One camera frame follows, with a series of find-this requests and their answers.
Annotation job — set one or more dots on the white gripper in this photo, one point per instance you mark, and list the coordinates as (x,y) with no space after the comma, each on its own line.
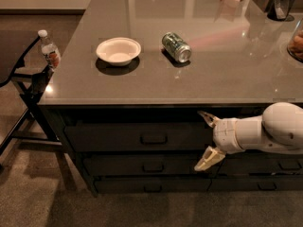
(224,134)

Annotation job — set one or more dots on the dark drawer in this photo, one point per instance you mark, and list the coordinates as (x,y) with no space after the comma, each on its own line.
(141,164)
(261,163)
(276,183)
(139,136)
(152,185)
(246,112)

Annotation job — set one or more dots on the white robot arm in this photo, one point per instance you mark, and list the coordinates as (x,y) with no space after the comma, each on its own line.
(279,129)

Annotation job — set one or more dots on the green soda can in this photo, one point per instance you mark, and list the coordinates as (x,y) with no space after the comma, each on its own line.
(176,47)

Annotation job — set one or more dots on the glass jar with snacks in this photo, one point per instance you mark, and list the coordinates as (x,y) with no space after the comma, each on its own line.
(295,45)

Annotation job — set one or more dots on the white paper bowl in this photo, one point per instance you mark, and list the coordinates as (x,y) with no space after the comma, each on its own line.
(118,51)

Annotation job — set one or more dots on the dark metal container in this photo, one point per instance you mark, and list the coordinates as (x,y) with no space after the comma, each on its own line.
(279,10)

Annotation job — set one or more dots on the clear water bottle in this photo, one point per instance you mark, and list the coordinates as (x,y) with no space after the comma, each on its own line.
(49,49)

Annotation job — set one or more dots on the dark chair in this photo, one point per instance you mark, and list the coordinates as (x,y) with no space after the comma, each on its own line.
(14,45)

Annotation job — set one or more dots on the dark counter cabinet frame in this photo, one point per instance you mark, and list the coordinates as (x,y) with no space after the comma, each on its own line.
(61,116)

